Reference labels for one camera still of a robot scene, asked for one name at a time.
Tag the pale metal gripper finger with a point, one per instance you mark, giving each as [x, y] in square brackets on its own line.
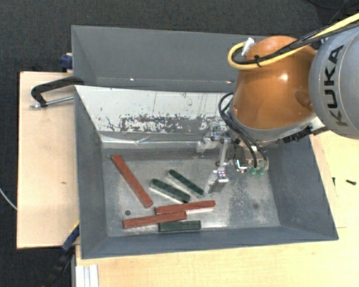
[217, 183]
[206, 144]

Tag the dark green flat block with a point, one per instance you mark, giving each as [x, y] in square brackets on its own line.
[186, 182]
[179, 226]
[170, 189]

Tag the red-brown flat block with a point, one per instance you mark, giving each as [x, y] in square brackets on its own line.
[131, 179]
[185, 206]
[154, 219]

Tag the grey metal bin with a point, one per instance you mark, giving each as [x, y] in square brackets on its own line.
[155, 55]

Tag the small black screw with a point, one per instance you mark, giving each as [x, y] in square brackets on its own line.
[351, 182]

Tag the pale wood flat board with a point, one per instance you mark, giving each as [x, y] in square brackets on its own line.
[45, 166]

